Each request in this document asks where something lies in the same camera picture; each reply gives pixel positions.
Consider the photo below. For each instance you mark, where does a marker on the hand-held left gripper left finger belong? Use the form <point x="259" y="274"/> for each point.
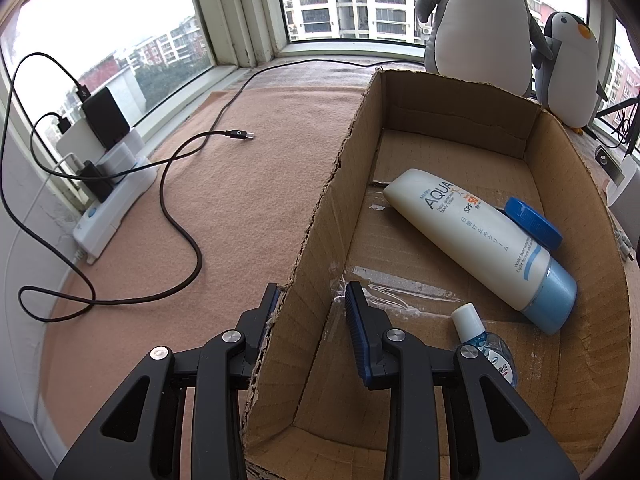
<point x="220" y="360"/>

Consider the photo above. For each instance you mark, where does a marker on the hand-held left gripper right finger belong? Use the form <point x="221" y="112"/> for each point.
<point x="356" y="330"/>

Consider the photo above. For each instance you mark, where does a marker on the small clear blue bottle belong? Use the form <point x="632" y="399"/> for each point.
<point x="467" y="322"/>

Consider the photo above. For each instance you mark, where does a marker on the white sunscreen tube blue cap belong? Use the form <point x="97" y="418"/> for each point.
<point x="465" y="230"/>

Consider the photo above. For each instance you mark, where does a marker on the blue round lid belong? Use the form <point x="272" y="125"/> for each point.
<point x="532" y="222"/>

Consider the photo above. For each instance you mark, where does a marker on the brown cardboard box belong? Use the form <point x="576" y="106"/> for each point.
<point x="450" y="110"/>

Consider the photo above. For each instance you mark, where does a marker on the white power strip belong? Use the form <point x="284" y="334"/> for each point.
<point x="115" y="200"/>

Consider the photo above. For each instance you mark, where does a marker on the black plug adapter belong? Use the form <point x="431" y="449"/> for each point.
<point x="97" y="182"/>

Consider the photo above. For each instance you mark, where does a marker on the white charging brick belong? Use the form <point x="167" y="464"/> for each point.
<point x="75" y="142"/>

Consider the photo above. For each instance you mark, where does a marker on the black power bank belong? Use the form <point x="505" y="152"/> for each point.
<point x="106" y="117"/>

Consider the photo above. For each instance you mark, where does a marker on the white charger adapter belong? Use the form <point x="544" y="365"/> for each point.
<point x="625" y="185"/>

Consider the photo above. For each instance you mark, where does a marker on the large penguin plush toy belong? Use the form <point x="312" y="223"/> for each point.
<point x="475" y="25"/>

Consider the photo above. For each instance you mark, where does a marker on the small penguin plush toy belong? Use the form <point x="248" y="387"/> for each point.
<point x="575" y="70"/>

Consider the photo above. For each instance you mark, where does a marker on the white window frame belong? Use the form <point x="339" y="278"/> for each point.
<point x="235" y="15"/>

